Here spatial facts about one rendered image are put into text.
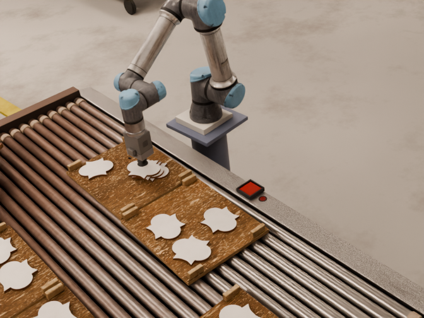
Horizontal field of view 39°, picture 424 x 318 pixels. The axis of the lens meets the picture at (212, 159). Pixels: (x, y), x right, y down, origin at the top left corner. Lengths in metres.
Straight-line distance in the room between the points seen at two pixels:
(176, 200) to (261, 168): 1.70
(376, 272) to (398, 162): 2.03
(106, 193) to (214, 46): 0.71
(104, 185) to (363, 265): 1.03
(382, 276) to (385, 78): 3.02
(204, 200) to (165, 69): 3.03
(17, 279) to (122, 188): 0.53
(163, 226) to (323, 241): 0.55
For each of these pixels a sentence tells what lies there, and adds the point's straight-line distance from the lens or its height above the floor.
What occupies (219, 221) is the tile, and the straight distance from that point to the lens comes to 2.12.
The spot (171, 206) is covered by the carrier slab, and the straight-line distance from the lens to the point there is 2.23.
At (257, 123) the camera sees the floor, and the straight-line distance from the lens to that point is 4.32.
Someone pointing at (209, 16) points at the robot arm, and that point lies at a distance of 2.31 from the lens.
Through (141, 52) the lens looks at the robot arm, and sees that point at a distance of 2.37.
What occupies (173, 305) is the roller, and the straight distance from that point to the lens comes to 1.93.
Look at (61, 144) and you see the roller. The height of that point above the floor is 0.92.
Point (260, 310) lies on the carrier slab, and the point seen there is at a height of 0.94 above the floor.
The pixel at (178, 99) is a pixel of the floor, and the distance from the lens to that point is 4.70.
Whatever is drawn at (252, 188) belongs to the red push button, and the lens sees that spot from 2.27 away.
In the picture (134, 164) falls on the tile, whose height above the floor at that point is 0.97.
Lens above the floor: 2.37
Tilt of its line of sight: 36 degrees down
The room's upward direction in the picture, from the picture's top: 7 degrees counter-clockwise
